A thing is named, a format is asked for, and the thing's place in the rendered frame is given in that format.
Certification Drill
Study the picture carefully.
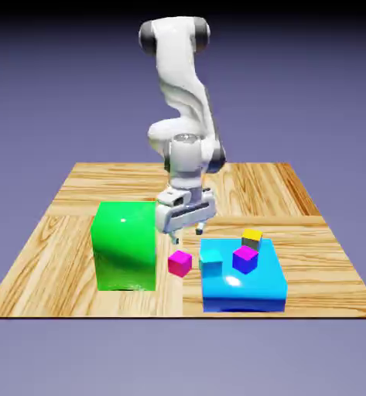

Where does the small magenta cube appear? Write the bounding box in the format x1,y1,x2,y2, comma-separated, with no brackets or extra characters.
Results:
167,250,193,278

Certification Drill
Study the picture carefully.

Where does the large green box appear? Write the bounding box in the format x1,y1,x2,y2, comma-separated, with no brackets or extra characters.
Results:
90,200,158,292

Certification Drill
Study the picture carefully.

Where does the large blue box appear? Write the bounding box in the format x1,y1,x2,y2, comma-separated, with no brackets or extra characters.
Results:
200,237,288,313

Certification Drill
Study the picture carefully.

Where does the small cyan cube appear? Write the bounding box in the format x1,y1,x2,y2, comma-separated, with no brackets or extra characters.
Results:
198,248,224,276

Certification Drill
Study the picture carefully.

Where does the small purple cube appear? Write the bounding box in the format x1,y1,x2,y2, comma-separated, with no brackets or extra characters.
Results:
231,245,260,275

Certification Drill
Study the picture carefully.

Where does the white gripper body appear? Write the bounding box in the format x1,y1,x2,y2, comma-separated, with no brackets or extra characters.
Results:
155,189,217,235

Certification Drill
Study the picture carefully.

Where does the small yellow cube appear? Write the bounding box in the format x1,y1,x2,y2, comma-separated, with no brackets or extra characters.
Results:
241,228,264,252

